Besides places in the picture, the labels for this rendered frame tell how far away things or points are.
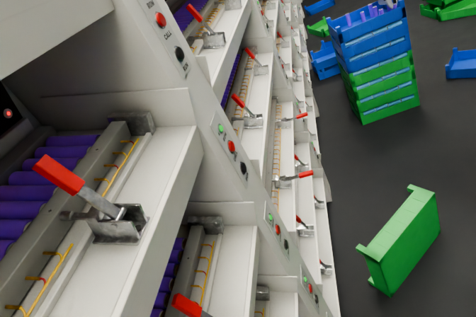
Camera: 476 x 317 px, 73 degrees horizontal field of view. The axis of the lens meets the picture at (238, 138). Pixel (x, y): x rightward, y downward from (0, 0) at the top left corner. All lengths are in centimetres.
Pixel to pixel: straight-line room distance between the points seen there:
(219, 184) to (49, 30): 28
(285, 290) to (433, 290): 67
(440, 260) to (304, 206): 49
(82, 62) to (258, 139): 39
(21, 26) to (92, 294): 19
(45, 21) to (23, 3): 2
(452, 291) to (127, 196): 107
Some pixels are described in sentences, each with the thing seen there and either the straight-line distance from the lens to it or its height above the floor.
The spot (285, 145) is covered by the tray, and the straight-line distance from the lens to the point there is 95.
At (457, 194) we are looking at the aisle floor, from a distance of 146.
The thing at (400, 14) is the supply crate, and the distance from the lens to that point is 169.
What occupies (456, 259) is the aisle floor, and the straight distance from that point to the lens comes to 129.
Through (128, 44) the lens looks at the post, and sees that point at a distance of 37.
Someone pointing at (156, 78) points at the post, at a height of 99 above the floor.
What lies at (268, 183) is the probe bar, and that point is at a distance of 80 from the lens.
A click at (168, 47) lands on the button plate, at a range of 40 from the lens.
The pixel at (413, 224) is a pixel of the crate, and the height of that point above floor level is 18.
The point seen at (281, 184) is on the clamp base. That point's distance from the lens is 81.
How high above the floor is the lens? 109
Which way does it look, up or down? 30 degrees down
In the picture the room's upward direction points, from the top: 28 degrees counter-clockwise
